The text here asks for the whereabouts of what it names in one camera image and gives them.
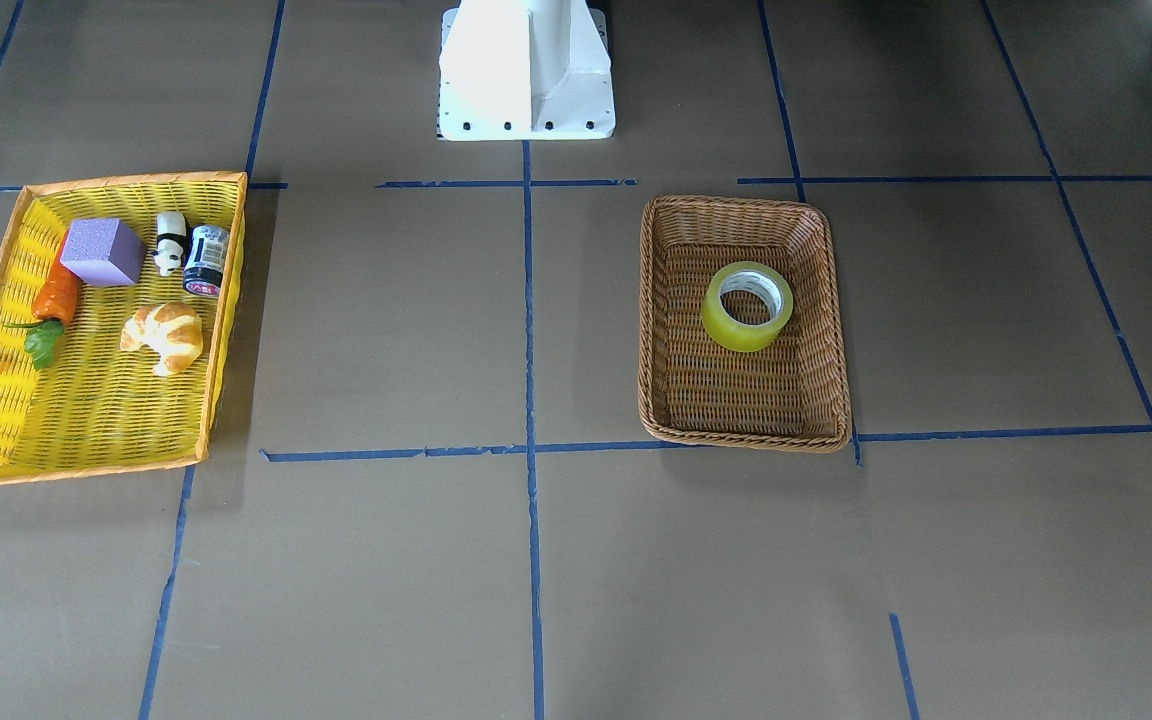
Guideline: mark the yellow tape roll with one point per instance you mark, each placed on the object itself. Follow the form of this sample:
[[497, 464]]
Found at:
[[763, 283]]

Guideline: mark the brown wicker basket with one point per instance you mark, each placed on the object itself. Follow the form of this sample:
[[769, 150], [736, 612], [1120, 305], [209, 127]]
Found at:
[[792, 395]]

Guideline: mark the yellow woven basket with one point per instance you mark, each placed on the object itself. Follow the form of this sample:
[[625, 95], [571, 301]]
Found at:
[[98, 410]]

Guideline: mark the toy croissant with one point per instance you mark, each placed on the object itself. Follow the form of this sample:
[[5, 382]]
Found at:
[[173, 331]]

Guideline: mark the panda figurine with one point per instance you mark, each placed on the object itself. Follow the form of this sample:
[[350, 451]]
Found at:
[[172, 242]]

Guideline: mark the purple foam block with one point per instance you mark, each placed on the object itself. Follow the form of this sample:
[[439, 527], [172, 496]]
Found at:
[[103, 252]]

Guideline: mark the toy carrot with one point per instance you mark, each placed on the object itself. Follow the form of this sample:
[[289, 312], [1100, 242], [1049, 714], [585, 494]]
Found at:
[[53, 312]]

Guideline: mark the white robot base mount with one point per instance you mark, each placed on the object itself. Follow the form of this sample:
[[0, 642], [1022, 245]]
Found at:
[[526, 71]]

